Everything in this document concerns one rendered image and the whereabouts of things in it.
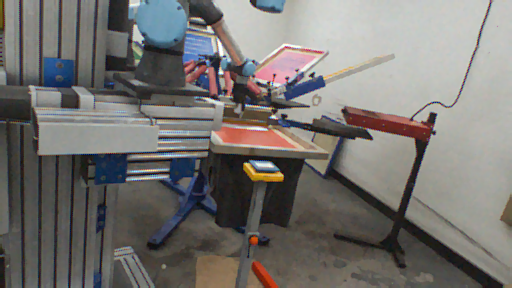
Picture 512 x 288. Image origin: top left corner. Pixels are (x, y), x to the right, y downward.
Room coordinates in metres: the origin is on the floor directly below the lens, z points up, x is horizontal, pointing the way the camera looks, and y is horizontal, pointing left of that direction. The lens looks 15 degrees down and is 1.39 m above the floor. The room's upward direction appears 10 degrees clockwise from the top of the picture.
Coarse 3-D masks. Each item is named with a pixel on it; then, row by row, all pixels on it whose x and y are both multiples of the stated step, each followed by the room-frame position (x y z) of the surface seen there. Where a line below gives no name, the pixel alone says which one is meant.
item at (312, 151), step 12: (288, 132) 1.96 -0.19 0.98; (216, 144) 1.39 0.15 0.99; (228, 144) 1.42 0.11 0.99; (240, 144) 1.45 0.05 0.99; (300, 144) 1.80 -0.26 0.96; (312, 144) 1.72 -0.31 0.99; (276, 156) 1.50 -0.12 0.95; (288, 156) 1.52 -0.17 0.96; (300, 156) 1.54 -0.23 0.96; (312, 156) 1.57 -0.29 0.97; (324, 156) 1.59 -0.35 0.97
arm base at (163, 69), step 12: (144, 48) 0.98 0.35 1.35; (156, 48) 0.96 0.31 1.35; (144, 60) 0.97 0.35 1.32; (156, 60) 0.96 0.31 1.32; (168, 60) 0.97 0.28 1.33; (180, 60) 1.00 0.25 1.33; (144, 72) 0.95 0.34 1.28; (156, 72) 0.95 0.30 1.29; (168, 72) 0.96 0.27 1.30; (180, 72) 0.99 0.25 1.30; (168, 84) 0.96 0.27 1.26; (180, 84) 0.99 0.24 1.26
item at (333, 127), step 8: (288, 120) 2.72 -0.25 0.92; (320, 120) 2.85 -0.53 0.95; (304, 128) 2.69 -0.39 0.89; (312, 128) 2.69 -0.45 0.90; (320, 128) 2.50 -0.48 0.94; (328, 128) 2.53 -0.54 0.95; (336, 128) 2.59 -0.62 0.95; (344, 128) 2.66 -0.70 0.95; (352, 128) 2.74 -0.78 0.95; (360, 128) 2.81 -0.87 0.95; (336, 136) 2.66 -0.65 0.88; (344, 136) 2.65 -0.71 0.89; (352, 136) 2.47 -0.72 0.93; (360, 136) 2.46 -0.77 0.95; (368, 136) 2.50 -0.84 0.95
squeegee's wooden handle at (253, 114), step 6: (228, 108) 2.01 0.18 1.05; (234, 108) 2.02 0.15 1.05; (246, 108) 2.06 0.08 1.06; (228, 114) 2.01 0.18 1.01; (234, 114) 2.02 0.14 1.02; (246, 114) 2.05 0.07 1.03; (252, 114) 2.07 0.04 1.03; (258, 114) 2.08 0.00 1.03; (264, 114) 2.09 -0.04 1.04; (270, 114) 2.11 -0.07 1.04; (258, 120) 2.08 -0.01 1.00; (264, 120) 2.10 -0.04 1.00
